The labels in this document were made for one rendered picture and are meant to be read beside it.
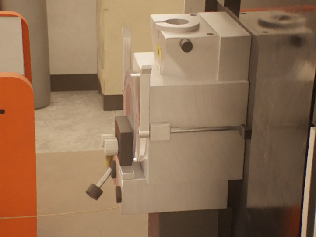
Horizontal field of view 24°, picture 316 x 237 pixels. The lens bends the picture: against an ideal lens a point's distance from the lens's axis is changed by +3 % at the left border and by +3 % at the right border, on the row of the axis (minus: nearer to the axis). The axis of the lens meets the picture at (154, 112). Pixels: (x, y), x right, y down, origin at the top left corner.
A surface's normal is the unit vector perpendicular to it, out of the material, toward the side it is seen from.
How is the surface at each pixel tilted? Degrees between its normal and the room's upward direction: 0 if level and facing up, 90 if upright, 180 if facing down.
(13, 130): 90
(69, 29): 90
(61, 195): 0
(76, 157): 0
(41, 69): 90
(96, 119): 0
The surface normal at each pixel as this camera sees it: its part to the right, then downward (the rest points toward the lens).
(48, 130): 0.03, -0.93
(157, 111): 0.17, 0.37
